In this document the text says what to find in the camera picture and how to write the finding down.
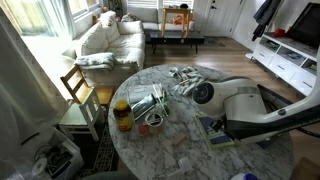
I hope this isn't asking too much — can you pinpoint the white tv console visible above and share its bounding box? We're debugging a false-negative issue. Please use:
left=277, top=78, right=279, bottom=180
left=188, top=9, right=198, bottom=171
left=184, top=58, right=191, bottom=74
left=252, top=32, right=317, bottom=96

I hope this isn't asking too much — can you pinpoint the white small chair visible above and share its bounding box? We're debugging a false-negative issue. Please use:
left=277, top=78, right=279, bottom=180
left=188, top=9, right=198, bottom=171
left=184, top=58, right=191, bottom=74
left=58, top=89, right=104, bottom=141

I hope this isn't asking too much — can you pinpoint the white plastic bottle blue cap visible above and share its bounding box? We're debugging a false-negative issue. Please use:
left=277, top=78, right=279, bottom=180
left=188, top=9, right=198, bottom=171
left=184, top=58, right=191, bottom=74
left=230, top=173, right=258, bottom=180

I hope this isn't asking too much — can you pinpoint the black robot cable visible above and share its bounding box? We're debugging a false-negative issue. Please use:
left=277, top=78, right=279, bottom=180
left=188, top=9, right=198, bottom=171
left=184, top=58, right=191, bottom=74
left=263, top=98, right=320, bottom=139

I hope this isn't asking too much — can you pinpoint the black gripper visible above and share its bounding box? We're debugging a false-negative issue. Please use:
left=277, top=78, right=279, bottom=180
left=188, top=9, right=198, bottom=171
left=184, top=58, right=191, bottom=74
left=210, top=120, right=224, bottom=132

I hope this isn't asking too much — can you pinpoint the small wooden block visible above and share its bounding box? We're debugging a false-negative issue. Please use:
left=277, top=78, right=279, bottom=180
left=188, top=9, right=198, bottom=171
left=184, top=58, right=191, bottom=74
left=172, top=133, right=186, bottom=145

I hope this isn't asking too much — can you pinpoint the clear plastic container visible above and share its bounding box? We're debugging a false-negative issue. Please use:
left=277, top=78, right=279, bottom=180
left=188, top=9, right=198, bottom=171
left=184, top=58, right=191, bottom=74
left=127, top=84, right=163, bottom=103

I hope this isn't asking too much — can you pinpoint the white storage bin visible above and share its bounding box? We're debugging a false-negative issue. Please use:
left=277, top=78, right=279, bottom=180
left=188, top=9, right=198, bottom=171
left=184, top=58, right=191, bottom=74
left=18, top=128, right=84, bottom=180

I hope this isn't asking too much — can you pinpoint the red small cup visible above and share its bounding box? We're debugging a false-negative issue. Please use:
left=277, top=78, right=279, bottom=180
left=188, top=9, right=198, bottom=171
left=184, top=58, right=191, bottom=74
left=137, top=124, right=149, bottom=136

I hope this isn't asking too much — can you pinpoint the wooden chair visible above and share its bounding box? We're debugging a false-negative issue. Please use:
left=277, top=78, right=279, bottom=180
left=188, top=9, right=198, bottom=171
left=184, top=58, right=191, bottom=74
left=60, top=65, right=114, bottom=106

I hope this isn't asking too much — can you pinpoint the white sofa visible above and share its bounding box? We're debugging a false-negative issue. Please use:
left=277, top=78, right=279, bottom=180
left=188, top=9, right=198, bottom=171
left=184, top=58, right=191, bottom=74
left=61, top=6, right=196, bottom=88

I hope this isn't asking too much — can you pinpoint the clear tape roll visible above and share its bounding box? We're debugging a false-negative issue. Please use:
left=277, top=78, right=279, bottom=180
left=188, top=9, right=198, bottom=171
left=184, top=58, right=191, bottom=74
left=146, top=114, right=163, bottom=134

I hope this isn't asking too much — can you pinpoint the yellow green picture book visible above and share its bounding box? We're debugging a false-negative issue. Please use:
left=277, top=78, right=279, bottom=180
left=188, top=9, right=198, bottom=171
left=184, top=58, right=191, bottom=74
left=195, top=115, right=234, bottom=149

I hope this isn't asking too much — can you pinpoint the amber vitamin bottle yellow lid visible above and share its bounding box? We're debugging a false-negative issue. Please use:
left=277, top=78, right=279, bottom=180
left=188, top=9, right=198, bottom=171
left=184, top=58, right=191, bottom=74
left=113, top=99, right=132, bottom=131

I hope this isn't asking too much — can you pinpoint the grey folded blanket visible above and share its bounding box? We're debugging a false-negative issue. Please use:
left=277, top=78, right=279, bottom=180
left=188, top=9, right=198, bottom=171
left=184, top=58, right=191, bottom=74
left=75, top=52, right=115, bottom=71

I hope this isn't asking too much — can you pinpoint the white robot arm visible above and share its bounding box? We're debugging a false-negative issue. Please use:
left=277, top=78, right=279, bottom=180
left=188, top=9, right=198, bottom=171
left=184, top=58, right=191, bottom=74
left=192, top=68, right=320, bottom=143

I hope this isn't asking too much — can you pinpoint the black coffee table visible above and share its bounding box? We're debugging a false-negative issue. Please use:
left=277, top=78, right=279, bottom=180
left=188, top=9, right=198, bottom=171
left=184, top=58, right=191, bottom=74
left=150, top=31, right=205, bottom=52

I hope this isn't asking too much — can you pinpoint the silver foil pouch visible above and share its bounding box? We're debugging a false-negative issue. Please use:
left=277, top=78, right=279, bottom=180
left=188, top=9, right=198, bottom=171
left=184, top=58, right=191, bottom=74
left=132, top=94, right=157, bottom=122

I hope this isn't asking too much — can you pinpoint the wooden stool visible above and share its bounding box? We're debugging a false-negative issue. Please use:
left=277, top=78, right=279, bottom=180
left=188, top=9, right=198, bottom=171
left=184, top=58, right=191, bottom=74
left=161, top=8, right=192, bottom=38

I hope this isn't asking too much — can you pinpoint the hanging dark jacket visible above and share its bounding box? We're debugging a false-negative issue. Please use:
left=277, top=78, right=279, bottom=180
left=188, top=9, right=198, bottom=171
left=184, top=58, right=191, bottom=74
left=252, top=0, right=281, bottom=41

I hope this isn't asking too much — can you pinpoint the white striped cloth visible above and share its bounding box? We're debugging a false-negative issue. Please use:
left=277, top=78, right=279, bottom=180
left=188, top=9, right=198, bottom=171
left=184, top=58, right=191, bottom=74
left=169, top=66, right=206, bottom=96

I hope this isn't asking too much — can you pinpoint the white measuring scoop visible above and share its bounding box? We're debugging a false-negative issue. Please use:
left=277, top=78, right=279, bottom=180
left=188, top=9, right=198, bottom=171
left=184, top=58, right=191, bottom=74
left=169, top=157, right=193, bottom=177

